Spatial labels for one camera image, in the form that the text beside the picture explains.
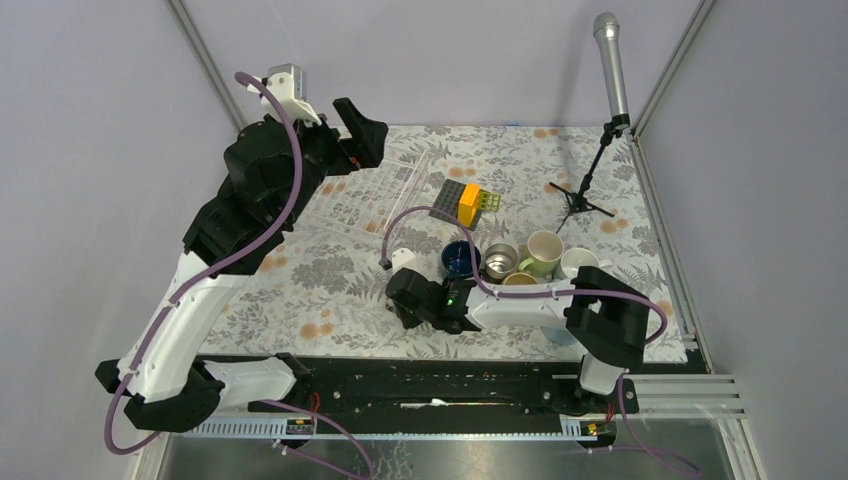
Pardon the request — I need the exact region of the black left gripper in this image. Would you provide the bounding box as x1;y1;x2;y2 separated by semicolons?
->
275;97;389;225

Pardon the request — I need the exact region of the dark blue mug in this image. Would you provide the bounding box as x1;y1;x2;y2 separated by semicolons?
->
440;240;482;280

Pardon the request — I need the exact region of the cream brown steel tumbler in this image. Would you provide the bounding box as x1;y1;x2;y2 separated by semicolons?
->
483;243;518;284

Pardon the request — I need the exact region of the beige ceramic teapot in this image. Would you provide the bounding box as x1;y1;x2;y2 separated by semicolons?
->
501;272;538;286

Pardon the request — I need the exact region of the light green mug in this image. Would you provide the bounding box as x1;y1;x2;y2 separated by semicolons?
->
517;230;565;277

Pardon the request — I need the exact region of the small white cup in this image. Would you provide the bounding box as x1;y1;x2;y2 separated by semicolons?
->
555;247;613;279

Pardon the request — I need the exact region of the light blue cup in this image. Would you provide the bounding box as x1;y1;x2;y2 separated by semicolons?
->
540;327;578;346

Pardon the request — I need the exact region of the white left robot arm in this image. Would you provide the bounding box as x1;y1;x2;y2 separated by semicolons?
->
95;98;389;433

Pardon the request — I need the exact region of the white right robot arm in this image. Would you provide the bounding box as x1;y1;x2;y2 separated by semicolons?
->
385;266;652;412

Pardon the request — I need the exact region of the floral table mat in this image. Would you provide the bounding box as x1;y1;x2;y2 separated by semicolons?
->
201;126;687;364

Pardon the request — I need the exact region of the grey lego baseplate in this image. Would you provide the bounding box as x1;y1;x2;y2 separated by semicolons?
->
429;179;467;221

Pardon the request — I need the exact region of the yellow lego block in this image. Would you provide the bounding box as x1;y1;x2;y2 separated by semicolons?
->
457;184;481;229

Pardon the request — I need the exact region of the green lattice lego piece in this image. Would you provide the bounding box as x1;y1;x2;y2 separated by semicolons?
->
478;190;502;212

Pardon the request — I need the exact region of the silver microphone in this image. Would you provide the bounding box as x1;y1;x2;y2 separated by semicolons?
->
593;12;630;130

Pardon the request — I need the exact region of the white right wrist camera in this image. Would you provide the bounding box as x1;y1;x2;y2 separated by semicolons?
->
379;248;420;274

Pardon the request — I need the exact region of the white wire dish rack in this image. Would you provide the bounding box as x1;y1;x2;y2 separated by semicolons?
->
285;145;432;251

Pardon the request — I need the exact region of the grey slotted cable duct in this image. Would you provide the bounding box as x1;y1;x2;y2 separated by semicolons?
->
173;415;598;442

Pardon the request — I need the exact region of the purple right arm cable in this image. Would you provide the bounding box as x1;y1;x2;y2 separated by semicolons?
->
380;205;704;480

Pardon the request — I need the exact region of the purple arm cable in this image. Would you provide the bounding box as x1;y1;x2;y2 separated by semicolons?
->
104;71;376;480
380;205;704;480

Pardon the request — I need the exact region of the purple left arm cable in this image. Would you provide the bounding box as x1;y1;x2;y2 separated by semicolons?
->
104;71;376;480

